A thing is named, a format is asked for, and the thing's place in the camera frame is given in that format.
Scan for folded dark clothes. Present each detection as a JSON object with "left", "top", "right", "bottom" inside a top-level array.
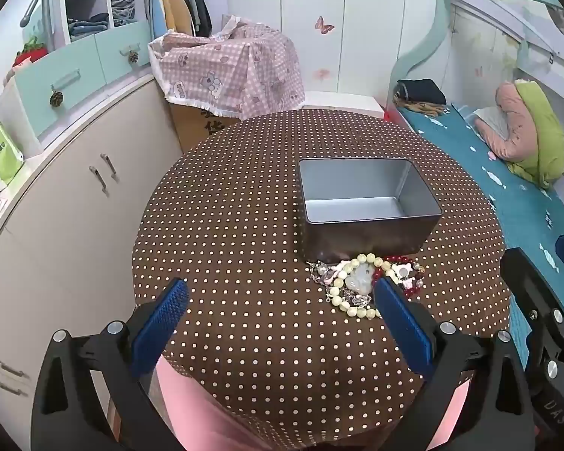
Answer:
[{"left": 395, "top": 78, "right": 447, "bottom": 104}]

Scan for grey metal tin box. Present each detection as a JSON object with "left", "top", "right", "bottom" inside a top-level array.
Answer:
[{"left": 297, "top": 157, "right": 443, "bottom": 264}]

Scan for brown polka dot tablecloth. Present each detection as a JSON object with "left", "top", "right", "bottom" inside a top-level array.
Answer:
[{"left": 132, "top": 109, "right": 513, "bottom": 449}]

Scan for white pillow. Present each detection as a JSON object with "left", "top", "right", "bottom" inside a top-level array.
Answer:
[{"left": 472, "top": 106, "right": 503, "bottom": 138}]

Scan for cardboard box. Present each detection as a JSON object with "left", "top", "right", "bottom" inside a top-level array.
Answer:
[{"left": 169, "top": 101, "right": 240, "bottom": 153}]

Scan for teal drawer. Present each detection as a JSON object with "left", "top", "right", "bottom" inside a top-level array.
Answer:
[
  {"left": 16, "top": 44, "right": 106, "bottom": 137},
  {"left": 96, "top": 21, "right": 153, "bottom": 83}
]

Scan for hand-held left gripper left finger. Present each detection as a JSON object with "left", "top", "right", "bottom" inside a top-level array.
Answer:
[{"left": 30, "top": 277, "right": 191, "bottom": 451}]

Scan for pink pillow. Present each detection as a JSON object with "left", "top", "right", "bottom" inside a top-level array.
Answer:
[{"left": 472, "top": 81, "right": 529, "bottom": 160}]

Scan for white step box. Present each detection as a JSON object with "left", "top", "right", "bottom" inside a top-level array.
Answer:
[{"left": 305, "top": 91, "right": 384, "bottom": 118}]

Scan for black hanging jacket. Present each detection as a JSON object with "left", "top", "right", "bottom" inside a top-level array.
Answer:
[{"left": 176, "top": 0, "right": 213, "bottom": 38}]

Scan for tan hanging coat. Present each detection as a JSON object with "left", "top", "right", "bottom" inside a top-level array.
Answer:
[{"left": 157, "top": 0, "right": 190, "bottom": 37}]

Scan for silver charm chain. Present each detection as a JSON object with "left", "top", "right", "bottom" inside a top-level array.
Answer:
[{"left": 309, "top": 260, "right": 372, "bottom": 308}]

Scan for light blue hanging garment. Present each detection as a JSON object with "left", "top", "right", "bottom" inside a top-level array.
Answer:
[{"left": 147, "top": 0, "right": 168, "bottom": 39}]

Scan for pale jade pendant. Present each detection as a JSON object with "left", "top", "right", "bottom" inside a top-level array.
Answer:
[{"left": 345, "top": 265, "right": 377, "bottom": 294}]

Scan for beige cabinet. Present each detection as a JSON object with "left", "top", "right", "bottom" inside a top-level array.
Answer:
[{"left": 0, "top": 73, "right": 184, "bottom": 433}]

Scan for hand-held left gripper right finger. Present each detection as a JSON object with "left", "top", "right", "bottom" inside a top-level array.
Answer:
[{"left": 373, "top": 276, "right": 537, "bottom": 451}]

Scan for white wardrobe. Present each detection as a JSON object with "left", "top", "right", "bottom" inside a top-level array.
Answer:
[{"left": 224, "top": 0, "right": 443, "bottom": 106}]

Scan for white charm bracelet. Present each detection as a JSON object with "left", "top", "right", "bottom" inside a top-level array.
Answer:
[{"left": 395, "top": 267, "right": 426, "bottom": 298}]

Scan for folded tan clothes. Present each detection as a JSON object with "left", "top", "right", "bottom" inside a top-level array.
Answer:
[{"left": 397, "top": 98, "right": 452, "bottom": 118}]

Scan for cream bead bracelet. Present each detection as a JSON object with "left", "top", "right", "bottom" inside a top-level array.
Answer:
[{"left": 330, "top": 253, "right": 405, "bottom": 319}]

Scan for green paper bag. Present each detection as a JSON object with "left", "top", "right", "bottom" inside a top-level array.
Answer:
[{"left": 0, "top": 108, "right": 25, "bottom": 184}]

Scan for blue printed bed sheet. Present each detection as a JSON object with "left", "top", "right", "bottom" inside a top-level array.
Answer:
[{"left": 395, "top": 101, "right": 564, "bottom": 372}]

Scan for red bead bracelet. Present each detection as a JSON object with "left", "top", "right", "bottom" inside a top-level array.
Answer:
[{"left": 371, "top": 254, "right": 426, "bottom": 287}]

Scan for green blanket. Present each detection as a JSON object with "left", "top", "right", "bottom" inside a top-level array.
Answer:
[{"left": 505, "top": 80, "right": 564, "bottom": 189}]

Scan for pink checked cover cloth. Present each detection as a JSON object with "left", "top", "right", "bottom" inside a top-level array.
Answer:
[{"left": 148, "top": 14, "right": 307, "bottom": 120}]

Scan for red strawberry plush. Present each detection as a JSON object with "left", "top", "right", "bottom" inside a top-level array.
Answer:
[{"left": 13, "top": 38, "right": 48, "bottom": 67}]

